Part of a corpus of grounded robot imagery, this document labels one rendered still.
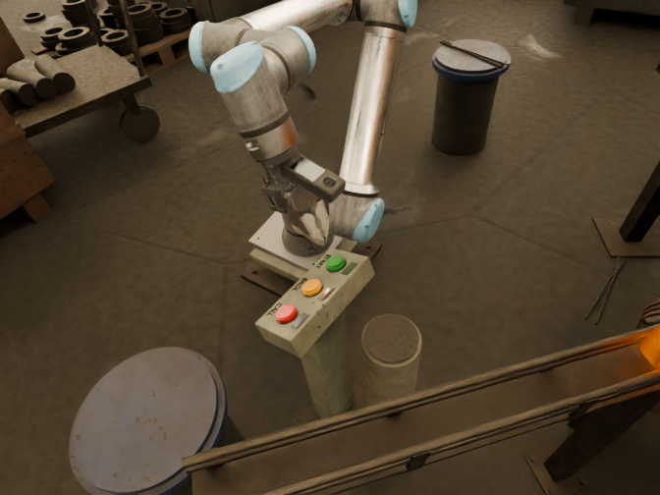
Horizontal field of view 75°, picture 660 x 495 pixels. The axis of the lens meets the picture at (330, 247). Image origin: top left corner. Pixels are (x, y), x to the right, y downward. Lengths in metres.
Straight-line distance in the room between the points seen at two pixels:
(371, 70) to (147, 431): 1.03
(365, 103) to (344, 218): 0.34
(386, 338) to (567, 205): 1.31
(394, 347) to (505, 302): 0.81
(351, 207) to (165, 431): 0.76
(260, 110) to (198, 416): 0.61
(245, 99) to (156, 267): 1.25
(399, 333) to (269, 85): 0.52
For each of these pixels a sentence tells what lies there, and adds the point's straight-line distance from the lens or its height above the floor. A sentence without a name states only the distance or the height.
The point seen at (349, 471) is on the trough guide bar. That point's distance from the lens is 0.57.
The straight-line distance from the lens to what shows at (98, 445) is 1.05.
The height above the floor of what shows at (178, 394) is 0.43.
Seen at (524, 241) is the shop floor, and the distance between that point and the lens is 1.84.
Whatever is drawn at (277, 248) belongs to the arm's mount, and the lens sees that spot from 1.57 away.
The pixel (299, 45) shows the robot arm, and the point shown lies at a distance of 0.83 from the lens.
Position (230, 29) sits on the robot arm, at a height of 0.99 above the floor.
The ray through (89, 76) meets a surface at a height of 0.32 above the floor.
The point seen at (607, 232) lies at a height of 0.01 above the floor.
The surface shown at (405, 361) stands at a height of 0.52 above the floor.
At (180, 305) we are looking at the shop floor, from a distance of 1.71.
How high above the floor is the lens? 1.29
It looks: 48 degrees down
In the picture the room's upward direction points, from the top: 7 degrees counter-clockwise
